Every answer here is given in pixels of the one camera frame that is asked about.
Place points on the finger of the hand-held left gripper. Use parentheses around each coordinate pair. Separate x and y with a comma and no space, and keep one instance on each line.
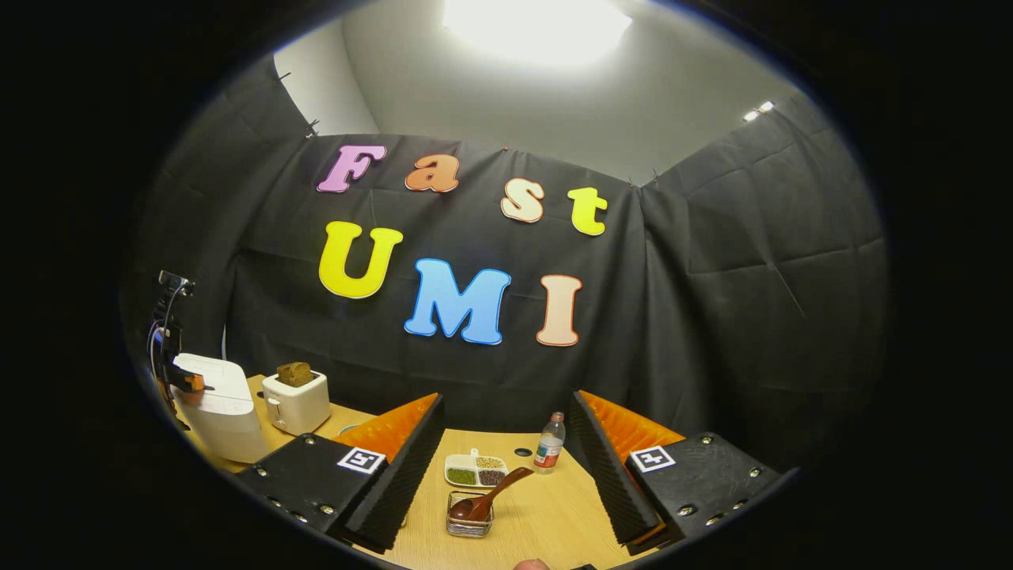
(186,381)

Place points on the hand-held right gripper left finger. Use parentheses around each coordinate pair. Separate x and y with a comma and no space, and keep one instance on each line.
(400,491)

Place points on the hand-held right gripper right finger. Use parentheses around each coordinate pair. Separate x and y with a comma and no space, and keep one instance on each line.
(613,487)

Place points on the white rice cooker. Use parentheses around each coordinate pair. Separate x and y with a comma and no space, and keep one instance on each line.
(225,419)

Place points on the brown wooden spoon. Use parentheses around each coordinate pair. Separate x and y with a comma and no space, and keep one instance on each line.
(495,492)

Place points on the green mung bean portion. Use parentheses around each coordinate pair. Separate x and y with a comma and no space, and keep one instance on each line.
(461,476)

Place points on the white divided plate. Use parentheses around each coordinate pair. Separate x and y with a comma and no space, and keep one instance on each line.
(459,463)

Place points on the clear plastic water bottle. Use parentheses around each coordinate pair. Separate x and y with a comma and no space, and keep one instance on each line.
(548,447)

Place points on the dark red bean portion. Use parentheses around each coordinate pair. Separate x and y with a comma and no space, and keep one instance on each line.
(491,476)

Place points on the yellow soybean portion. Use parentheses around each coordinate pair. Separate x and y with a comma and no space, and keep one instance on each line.
(489,462)

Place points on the brown toast slice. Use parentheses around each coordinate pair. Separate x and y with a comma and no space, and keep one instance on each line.
(285,374)
(304,373)

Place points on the white toaster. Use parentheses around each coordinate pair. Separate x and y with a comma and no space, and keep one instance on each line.
(301,408)

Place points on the black backdrop cloth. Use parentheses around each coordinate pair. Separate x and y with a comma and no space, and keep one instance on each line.
(712,317)

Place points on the small ceiling light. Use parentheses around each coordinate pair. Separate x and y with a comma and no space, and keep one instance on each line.
(758,111)

